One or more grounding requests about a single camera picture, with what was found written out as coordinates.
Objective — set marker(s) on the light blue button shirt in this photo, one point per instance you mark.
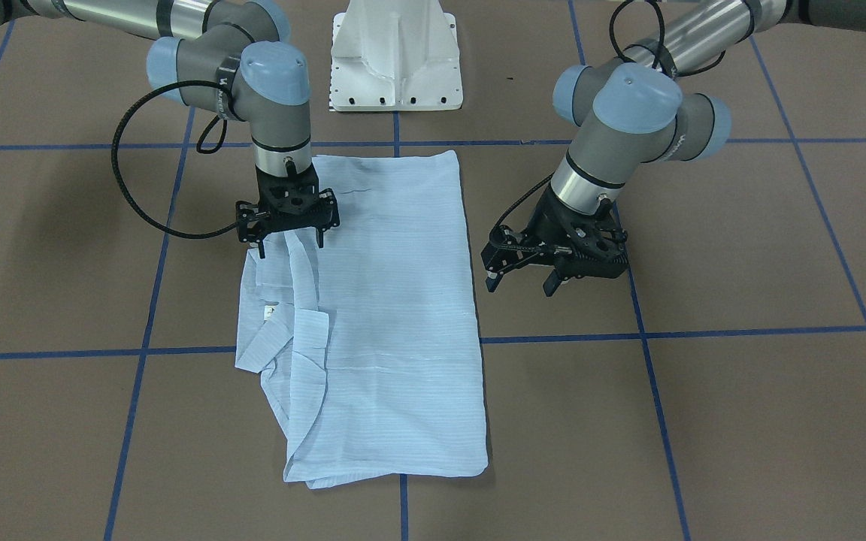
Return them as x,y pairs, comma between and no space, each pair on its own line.
367,349

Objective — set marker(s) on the white camera column base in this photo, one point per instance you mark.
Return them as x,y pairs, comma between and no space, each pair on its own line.
395,56

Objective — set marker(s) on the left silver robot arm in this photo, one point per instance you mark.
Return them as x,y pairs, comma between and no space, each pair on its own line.
630,111

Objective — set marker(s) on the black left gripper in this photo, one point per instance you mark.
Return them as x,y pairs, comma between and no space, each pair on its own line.
546,219

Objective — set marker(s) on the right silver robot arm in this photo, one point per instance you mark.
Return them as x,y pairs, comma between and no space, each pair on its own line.
236,61

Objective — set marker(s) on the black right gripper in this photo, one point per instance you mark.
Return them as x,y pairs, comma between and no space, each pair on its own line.
248,223

